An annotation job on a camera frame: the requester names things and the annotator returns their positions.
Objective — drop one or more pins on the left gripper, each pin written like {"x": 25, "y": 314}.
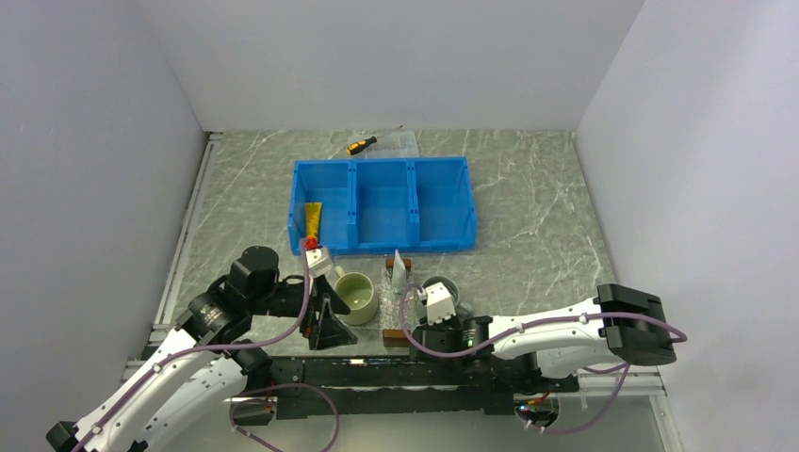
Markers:
{"x": 330, "y": 330}

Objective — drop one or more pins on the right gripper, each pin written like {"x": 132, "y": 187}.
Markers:
{"x": 433, "y": 327}

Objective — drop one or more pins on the light green ceramic mug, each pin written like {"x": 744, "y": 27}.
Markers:
{"x": 358, "y": 293}

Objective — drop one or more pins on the clear toothbrush holder brown ends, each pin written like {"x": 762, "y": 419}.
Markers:
{"x": 393, "y": 338}

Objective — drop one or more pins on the grey ceramic mug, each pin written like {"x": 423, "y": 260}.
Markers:
{"x": 461, "y": 309}

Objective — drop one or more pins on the blue three-compartment plastic bin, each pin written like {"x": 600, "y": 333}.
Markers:
{"x": 378, "y": 206}

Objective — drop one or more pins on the white teal toothpaste tube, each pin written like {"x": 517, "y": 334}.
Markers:
{"x": 399, "y": 274}

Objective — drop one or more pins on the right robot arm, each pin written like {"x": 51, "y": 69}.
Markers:
{"x": 619, "y": 326}

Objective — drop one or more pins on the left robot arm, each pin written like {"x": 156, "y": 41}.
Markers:
{"x": 215, "y": 350}

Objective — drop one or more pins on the yellow toothpaste tube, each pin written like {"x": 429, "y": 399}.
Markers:
{"x": 312, "y": 211}

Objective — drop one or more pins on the yellow black screwdriver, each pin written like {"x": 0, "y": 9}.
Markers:
{"x": 358, "y": 146}

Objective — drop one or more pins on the clear plastic organizer box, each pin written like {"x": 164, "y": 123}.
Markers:
{"x": 398, "y": 144}

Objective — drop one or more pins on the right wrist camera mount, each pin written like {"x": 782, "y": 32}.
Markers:
{"x": 440, "y": 303}

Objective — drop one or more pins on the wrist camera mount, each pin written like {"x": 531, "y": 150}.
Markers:
{"x": 317, "y": 258}
{"x": 440, "y": 303}

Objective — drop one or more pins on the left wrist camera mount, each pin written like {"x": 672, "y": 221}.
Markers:
{"x": 317, "y": 258}

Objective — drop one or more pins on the aluminium side rail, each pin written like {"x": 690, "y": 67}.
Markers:
{"x": 148, "y": 199}

